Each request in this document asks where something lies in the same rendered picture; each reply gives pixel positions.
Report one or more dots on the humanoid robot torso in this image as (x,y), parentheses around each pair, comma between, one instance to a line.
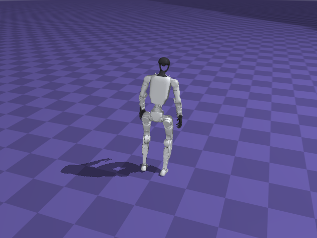
(159,93)

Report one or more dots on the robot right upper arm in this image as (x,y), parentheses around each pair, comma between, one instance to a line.
(175,84)

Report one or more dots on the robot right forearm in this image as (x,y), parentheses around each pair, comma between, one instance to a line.
(179,108)

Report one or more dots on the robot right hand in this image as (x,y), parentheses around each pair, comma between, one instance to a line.
(180,121)

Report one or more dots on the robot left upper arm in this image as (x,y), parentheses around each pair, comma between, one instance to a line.
(145,85)

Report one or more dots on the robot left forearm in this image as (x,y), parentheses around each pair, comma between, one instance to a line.
(142,102)

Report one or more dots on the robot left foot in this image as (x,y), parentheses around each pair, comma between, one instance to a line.
(144,167)

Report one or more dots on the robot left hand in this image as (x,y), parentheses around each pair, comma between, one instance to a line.
(141,113)

